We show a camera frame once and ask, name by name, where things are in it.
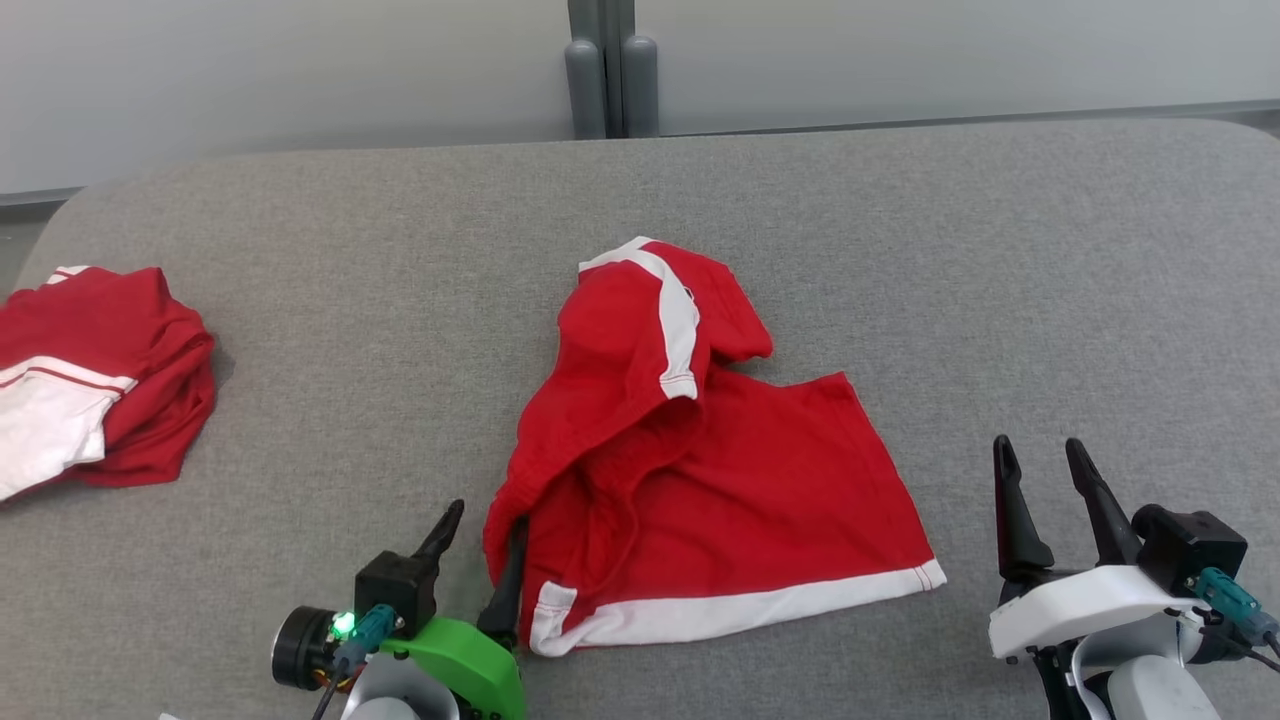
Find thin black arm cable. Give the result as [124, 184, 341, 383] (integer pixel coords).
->
[312, 660, 351, 720]
[1200, 620, 1280, 673]

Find grey cylindrical post cap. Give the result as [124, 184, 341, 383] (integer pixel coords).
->
[565, 38, 608, 141]
[621, 35, 660, 138]

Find teal left cable connector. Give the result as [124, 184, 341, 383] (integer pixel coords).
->
[335, 603, 401, 681]

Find red basketball jersey white sleeves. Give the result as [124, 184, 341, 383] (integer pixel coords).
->
[0, 265, 218, 501]

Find grey fabric sofa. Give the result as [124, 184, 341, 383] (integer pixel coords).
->
[0, 118, 1280, 720]

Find teal cable connector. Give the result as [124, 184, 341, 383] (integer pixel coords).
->
[1190, 567, 1280, 641]
[335, 603, 401, 681]

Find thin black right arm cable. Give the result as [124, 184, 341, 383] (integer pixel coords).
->
[1200, 620, 1280, 673]

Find grey partition post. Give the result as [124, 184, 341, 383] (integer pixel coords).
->
[567, 0, 636, 139]

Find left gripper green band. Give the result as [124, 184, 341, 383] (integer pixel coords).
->
[380, 499, 529, 720]

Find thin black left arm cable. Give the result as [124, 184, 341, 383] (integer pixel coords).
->
[312, 660, 351, 720]

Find teal right cable connector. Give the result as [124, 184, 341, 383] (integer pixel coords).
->
[1190, 567, 1280, 641]

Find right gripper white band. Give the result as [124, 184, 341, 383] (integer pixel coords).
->
[988, 435, 1211, 661]

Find red shorts white trim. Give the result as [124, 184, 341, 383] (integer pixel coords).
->
[483, 236, 947, 658]

